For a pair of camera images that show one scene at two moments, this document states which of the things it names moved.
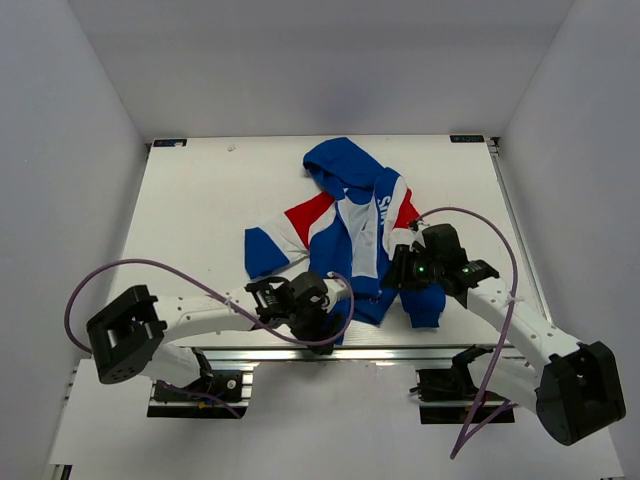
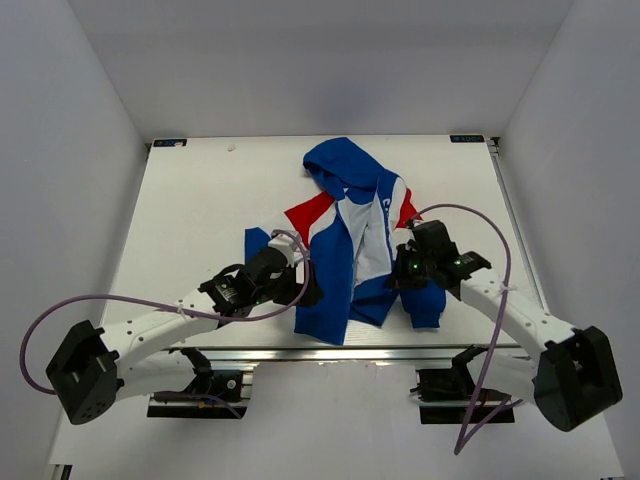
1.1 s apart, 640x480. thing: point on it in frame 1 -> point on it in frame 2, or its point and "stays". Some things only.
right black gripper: x=398 y=276 stays
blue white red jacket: x=350 y=235 stays
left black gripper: x=316 y=332 -> x=295 y=291
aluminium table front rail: x=355 y=354 stays
